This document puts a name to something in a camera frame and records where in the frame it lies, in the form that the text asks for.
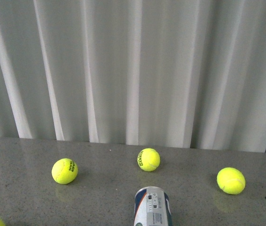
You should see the Wilson tennis ball can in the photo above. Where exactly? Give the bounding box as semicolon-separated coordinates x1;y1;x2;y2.
134;186;173;226

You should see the plain yellow tennis ball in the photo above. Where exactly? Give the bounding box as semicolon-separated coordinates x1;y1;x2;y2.
217;167;246;195

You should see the tennis ball with HEAD TEAM print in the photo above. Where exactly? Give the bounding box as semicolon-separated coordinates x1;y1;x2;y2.
51;158;78;185

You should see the tennis ball with Roland Garros print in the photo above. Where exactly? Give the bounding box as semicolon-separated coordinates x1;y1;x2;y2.
137;148;160;172

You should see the white pleated curtain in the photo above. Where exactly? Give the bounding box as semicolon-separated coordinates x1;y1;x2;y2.
0;0;266;153

